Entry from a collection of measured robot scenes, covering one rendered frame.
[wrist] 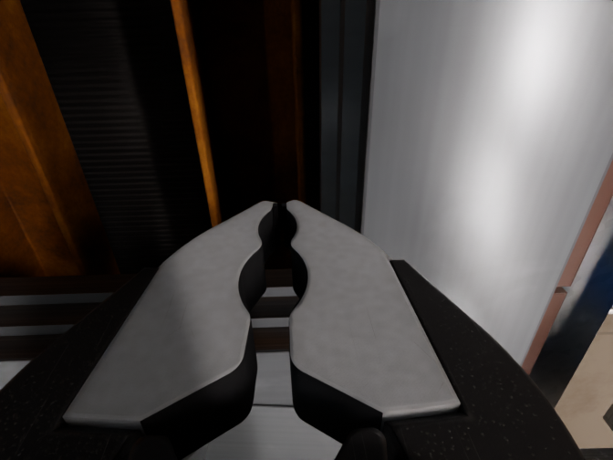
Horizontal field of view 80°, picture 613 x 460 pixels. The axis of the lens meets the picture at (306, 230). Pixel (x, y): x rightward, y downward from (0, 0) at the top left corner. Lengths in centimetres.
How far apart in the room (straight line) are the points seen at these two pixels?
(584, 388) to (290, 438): 197
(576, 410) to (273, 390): 213
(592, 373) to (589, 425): 43
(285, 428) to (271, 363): 6
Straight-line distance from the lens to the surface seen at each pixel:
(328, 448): 27
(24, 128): 34
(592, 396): 225
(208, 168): 30
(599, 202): 24
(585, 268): 50
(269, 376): 21
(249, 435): 26
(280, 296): 21
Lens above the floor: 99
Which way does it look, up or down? 58 degrees down
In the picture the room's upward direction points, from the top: 178 degrees clockwise
